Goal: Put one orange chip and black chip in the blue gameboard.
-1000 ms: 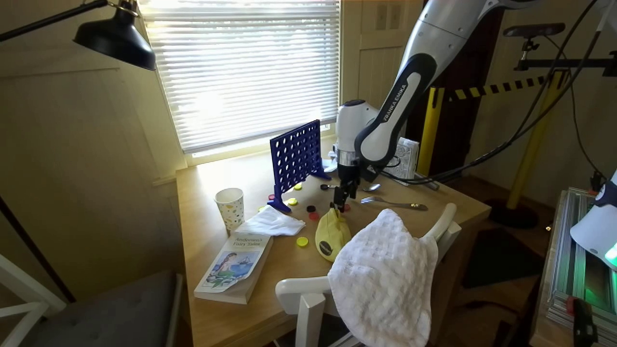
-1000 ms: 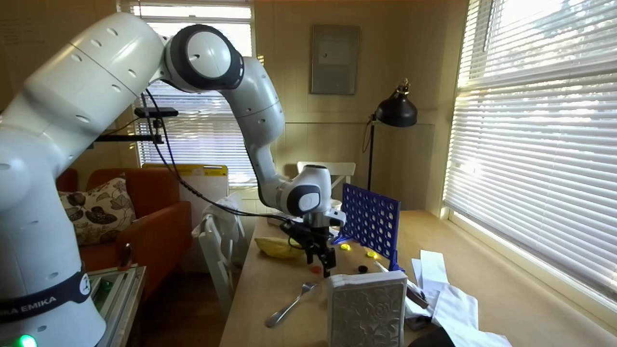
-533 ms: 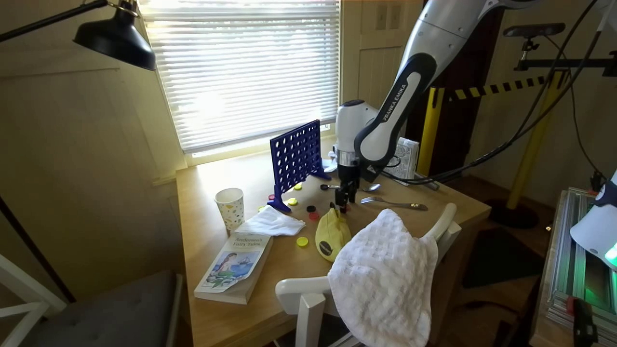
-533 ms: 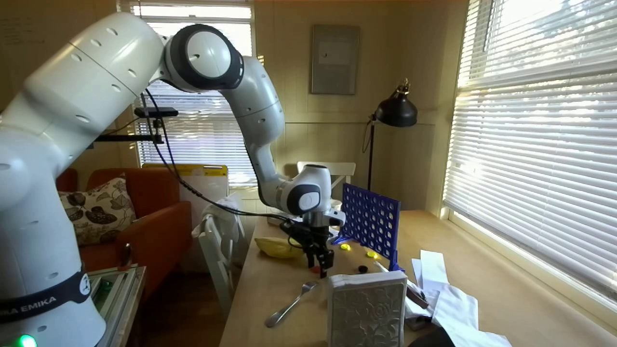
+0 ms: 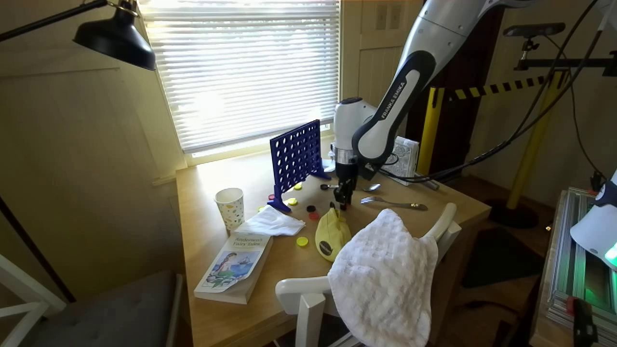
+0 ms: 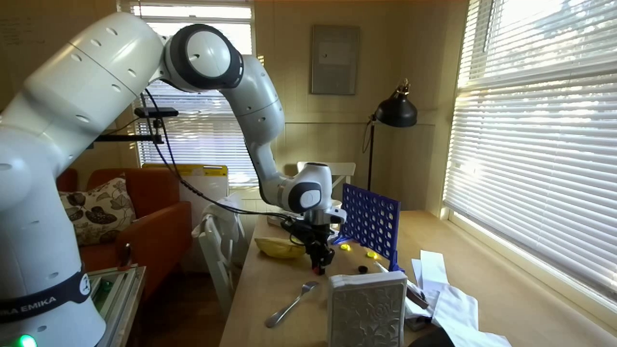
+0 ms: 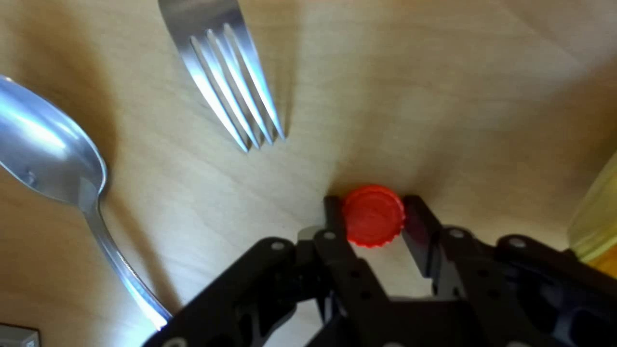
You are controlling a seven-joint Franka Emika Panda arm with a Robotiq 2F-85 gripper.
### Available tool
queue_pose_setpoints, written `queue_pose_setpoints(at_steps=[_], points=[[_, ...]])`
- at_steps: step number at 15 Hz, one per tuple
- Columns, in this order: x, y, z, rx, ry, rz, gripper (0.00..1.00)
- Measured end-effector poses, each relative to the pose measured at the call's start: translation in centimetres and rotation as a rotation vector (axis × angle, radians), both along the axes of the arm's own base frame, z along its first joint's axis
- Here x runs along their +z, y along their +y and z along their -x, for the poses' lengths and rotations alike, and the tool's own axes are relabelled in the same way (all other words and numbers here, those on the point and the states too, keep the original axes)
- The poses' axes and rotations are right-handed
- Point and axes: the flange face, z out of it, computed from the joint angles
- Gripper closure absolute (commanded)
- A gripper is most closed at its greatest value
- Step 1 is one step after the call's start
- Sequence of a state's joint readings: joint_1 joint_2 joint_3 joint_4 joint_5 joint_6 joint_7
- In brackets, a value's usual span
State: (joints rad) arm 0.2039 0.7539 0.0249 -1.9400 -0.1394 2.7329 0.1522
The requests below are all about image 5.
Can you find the yellow game chip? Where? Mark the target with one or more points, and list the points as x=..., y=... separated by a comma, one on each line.
x=291, y=201
x=301, y=242
x=297, y=188

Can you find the black game chip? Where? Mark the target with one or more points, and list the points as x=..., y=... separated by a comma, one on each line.
x=311, y=209

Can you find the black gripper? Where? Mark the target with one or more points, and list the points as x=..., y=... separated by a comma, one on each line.
x=347, y=174

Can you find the white patterned tissue box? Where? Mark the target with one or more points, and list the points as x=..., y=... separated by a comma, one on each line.
x=405, y=157

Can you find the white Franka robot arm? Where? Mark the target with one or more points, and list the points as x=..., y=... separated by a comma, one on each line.
x=436, y=32

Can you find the white paper cup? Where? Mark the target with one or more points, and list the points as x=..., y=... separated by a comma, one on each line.
x=230, y=209

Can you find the yellow black striped tape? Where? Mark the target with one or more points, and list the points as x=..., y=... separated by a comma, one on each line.
x=494, y=88

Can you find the grey marker pen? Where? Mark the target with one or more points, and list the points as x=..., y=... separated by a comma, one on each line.
x=425, y=182

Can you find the black floor lamp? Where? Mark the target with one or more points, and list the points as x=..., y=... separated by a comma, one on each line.
x=116, y=40

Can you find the stacked framed panels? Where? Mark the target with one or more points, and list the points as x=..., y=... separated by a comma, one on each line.
x=565, y=277

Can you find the white wooden chair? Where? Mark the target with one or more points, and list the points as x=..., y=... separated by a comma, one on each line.
x=20, y=296
x=301, y=302

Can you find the white panel door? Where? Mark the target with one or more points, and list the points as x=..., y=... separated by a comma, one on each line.
x=372, y=45

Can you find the white window blinds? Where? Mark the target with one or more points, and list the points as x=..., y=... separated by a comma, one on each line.
x=243, y=70

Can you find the white crumpled napkin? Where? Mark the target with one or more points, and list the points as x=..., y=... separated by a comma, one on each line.
x=272, y=223

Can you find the orange game chip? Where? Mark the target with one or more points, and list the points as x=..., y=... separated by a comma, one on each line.
x=313, y=217

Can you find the grey seat cushion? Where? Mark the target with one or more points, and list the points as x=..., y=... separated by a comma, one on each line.
x=108, y=315

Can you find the silver metal spoon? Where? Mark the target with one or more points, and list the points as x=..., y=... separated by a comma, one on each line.
x=392, y=205
x=371, y=188

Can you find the yellow post with base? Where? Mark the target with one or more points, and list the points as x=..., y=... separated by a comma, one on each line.
x=531, y=161

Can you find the yellow banana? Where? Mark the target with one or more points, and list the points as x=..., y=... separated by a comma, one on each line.
x=330, y=238

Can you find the black camera on stand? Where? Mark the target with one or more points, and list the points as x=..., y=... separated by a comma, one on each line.
x=533, y=30

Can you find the blue plastic gameboard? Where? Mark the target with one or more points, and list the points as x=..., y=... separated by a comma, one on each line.
x=293, y=157

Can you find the illustrated paperback book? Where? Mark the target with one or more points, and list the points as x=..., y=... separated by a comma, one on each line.
x=232, y=271

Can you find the white quilted towel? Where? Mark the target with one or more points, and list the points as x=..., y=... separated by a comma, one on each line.
x=382, y=282

